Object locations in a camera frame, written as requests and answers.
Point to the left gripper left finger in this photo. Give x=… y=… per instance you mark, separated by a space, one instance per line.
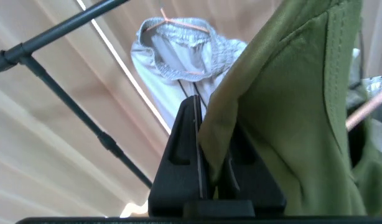
x=178 y=183

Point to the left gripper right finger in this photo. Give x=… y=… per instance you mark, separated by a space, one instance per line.
x=256 y=186

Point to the green garment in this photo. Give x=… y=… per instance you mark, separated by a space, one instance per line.
x=287 y=93

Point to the pale grey shorts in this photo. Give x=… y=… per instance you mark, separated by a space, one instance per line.
x=166 y=81

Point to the white laundry basket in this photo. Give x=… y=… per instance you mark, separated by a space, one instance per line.
x=379 y=85

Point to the black clothes rack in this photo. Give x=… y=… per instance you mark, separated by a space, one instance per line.
x=54 y=32

